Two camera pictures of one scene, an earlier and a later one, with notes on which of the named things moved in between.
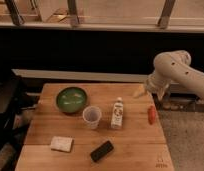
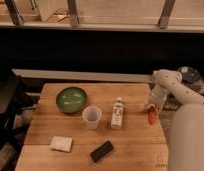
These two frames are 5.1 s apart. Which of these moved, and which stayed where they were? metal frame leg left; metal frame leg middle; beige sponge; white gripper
Moved: white gripper
Stayed: metal frame leg left; beige sponge; metal frame leg middle
